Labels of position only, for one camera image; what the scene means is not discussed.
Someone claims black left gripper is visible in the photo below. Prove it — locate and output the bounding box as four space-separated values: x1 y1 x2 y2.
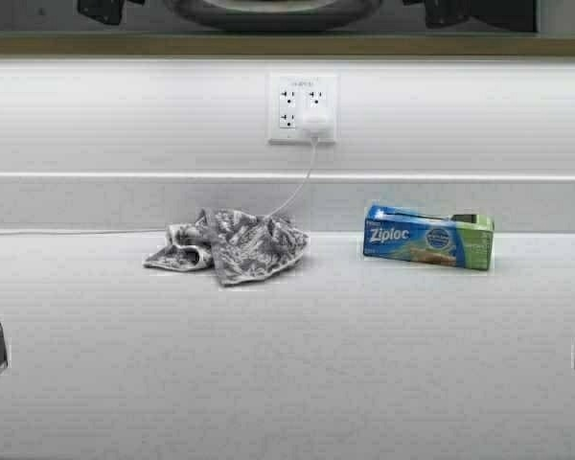
77 0 125 25

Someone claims grey patterned dish towel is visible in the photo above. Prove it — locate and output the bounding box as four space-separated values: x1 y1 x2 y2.
143 209 309 287

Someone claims blue green Ziploc box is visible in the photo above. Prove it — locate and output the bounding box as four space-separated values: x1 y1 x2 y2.
363 205 495 271

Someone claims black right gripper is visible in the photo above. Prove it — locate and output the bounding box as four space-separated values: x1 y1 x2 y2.
415 0 488 29

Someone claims large stainless steel bowl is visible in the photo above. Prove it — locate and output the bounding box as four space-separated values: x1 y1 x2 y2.
165 0 381 33

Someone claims white wall outlet plate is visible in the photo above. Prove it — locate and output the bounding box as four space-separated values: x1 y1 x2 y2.
267 73 338 145

